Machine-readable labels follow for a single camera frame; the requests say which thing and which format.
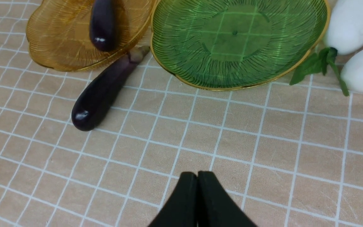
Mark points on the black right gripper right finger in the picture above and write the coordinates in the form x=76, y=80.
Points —
x=215, y=208

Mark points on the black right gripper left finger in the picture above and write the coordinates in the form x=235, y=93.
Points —
x=180, y=208

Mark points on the purple eggplant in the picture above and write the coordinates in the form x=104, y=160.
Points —
x=102, y=26
x=93, y=104

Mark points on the beige checkered tablecloth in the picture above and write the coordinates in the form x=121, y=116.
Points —
x=287, y=155

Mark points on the green glass plate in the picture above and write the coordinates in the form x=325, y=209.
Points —
x=235, y=44

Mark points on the amber glass plate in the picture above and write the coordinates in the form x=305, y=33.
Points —
x=58, y=33

